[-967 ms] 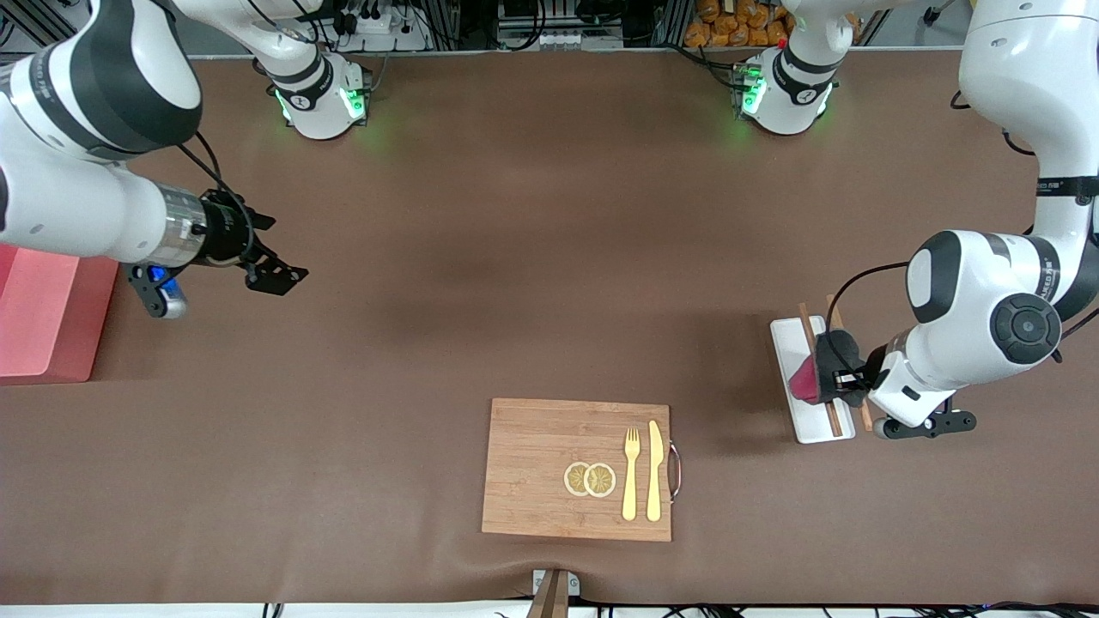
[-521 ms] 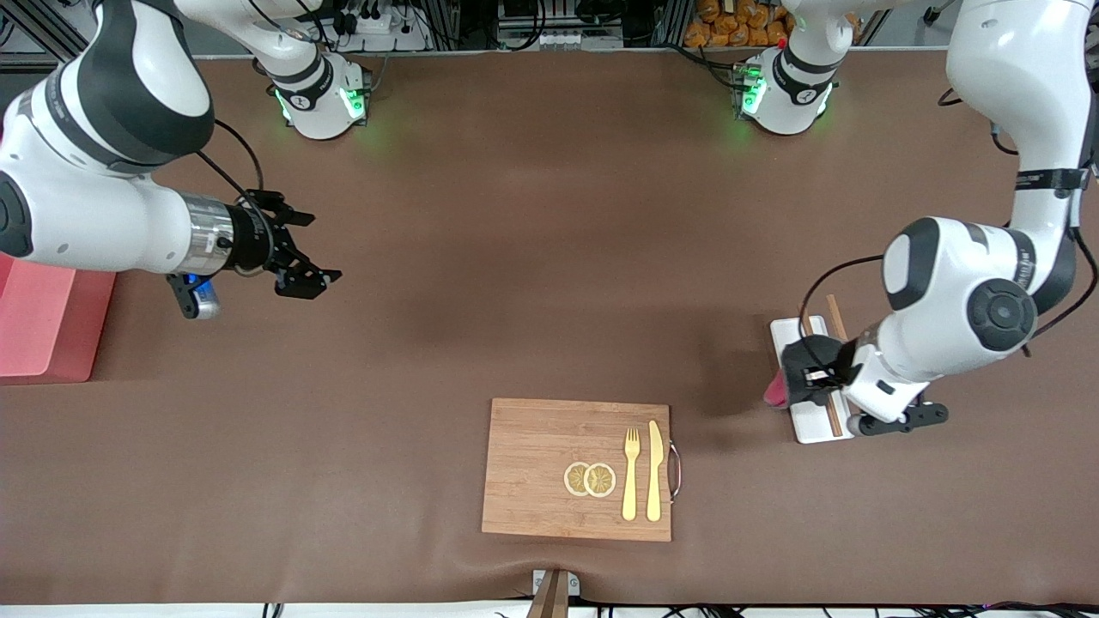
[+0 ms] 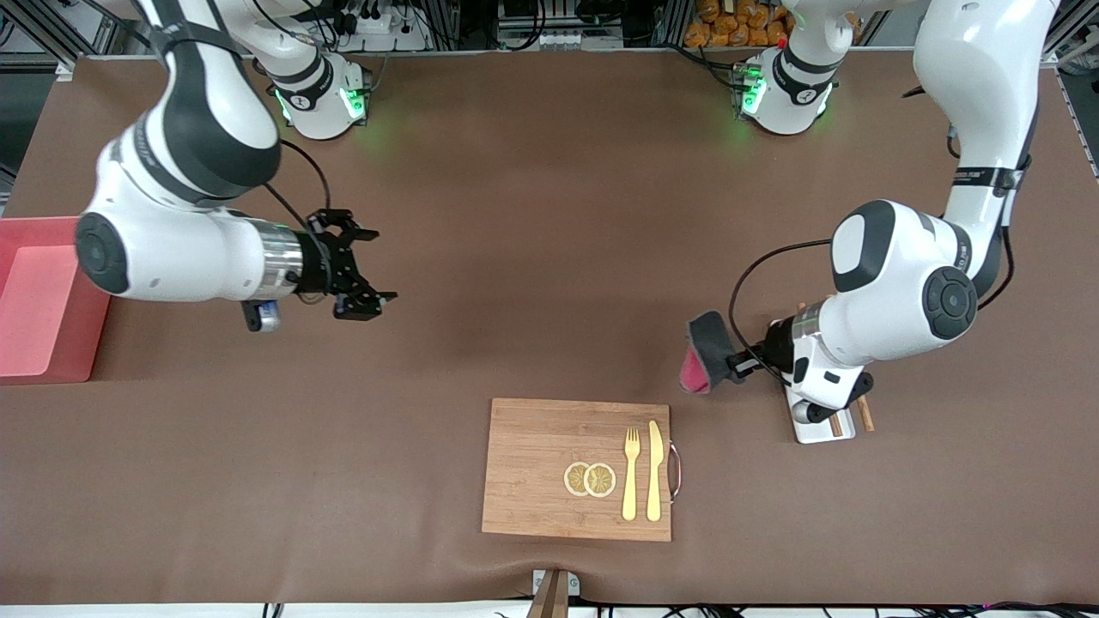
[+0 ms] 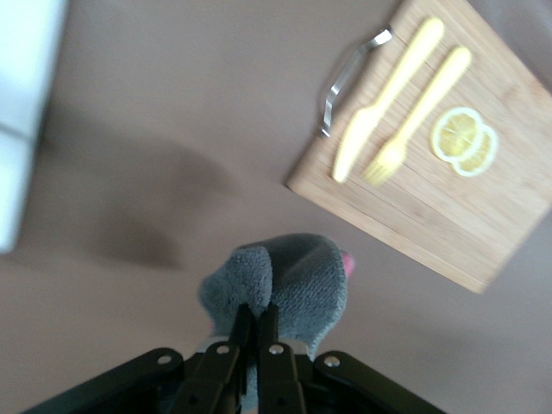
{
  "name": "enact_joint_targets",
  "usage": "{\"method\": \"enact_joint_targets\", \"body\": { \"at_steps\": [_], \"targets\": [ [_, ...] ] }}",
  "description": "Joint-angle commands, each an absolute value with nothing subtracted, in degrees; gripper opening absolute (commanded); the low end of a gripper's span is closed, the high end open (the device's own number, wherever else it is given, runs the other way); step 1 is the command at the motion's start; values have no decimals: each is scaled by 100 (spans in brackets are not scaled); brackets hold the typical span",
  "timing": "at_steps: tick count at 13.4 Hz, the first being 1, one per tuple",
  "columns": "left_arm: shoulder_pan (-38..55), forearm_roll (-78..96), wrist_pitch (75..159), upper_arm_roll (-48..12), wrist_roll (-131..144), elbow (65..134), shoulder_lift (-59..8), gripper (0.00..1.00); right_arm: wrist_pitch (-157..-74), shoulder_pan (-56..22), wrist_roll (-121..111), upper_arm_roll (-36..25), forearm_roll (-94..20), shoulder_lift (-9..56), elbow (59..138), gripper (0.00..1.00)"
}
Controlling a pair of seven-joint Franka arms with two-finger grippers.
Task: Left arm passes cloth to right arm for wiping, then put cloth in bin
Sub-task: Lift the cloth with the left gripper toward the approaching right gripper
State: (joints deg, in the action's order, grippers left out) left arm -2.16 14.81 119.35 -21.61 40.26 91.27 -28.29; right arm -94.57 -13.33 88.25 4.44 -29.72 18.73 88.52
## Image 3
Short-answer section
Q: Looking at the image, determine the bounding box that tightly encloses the dark grey and red cloth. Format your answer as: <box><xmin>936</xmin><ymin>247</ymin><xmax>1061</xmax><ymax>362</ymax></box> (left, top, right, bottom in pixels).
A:
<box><xmin>679</xmin><ymin>311</ymin><xmax>741</xmax><ymax>397</ymax></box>

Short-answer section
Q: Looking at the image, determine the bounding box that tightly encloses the white rectangular tray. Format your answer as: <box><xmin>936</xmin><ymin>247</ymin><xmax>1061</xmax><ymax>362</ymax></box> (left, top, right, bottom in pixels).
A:
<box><xmin>786</xmin><ymin>391</ymin><xmax>857</xmax><ymax>445</ymax></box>

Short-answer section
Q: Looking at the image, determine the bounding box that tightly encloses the yellow plastic knife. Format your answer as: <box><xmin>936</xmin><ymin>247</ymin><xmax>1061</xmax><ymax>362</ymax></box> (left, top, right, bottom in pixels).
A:
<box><xmin>646</xmin><ymin>420</ymin><xmax>665</xmax><ymax>523</ymax></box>

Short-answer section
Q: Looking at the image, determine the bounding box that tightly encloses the brown table cover mat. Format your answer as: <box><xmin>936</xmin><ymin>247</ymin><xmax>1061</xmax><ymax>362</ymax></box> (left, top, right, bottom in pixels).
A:
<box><xmin>0</xmin><ymin>49</ymin><xmax>1099</xmax><ymax>606</ymax></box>

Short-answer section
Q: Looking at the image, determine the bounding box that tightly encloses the yellow plastic fork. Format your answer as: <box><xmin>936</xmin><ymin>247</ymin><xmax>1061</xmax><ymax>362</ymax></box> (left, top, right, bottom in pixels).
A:
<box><xmin>622</xmin><ymin>427</ymin><xmax>641</xmax><ymax>522</ymax></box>

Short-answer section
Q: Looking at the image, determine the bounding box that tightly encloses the white power strip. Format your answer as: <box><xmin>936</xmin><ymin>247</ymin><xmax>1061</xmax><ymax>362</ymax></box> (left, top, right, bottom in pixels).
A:
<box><xmin>331</xmin><ymin>4</ymin><xmax>430</xmax><ymax>52</ymax></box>

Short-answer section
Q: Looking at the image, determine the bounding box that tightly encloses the bamboo cutting board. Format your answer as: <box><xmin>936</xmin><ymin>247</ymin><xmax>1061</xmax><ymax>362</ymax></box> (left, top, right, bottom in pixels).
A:
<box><xmin>482</xmin><ymin>397</ymin><xmax>673</xmax><ymax>542</ymax></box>

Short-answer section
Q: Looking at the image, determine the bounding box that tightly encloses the pink plastic bin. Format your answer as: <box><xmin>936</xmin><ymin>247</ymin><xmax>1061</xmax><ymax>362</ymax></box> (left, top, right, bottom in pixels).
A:
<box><xmin>0</xmin><ymin>217</ymin><xmax>112</xmax><ymax>385</ymax></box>

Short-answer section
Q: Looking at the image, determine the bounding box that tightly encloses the brown bar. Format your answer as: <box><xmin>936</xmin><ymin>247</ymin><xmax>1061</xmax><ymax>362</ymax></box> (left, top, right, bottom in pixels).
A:
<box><xmin>525</xmin><ymin>571</ymin><xmax>571</xmax><ymax>618</ymax></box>

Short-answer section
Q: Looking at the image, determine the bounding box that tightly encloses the orange snack packets pile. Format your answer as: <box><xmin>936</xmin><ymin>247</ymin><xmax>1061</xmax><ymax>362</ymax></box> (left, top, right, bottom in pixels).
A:
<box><xmin>684</xmin><ymin>0</ymin><xmax>862</xmax><ymax>48</ymax></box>

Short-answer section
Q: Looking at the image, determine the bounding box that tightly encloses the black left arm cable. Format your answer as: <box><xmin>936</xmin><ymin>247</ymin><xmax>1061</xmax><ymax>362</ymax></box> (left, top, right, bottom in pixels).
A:
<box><xmin>728</xmin><ymin>239</ymin><xmax>834</xmax><ymax>383</ymax></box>

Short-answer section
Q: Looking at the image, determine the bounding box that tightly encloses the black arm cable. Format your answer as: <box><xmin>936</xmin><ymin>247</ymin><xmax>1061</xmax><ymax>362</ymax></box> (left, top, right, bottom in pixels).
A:
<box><xmin>728</xmin><ymin>239</ymin><xmax>834</xmax><ymax>383</ymax></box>
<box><xmin>262</xmin><ymin>139</ymin><xmax>332</xmax><ymax>228</ymax></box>

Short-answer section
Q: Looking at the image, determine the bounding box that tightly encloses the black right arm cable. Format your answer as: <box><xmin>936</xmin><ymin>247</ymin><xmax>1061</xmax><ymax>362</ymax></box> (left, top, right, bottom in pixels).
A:
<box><xmin>262</xmin><ymin>139</ymin><xmax>332</xmax><ymax>228</ymax></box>

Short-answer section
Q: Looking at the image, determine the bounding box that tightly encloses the grey metal bracket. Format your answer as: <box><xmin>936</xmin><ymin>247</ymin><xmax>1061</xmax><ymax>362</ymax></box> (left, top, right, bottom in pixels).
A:
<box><xmin>531</xmin><ymin>569</ymin><xmax>581</xmax><ymax>597</ymax></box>

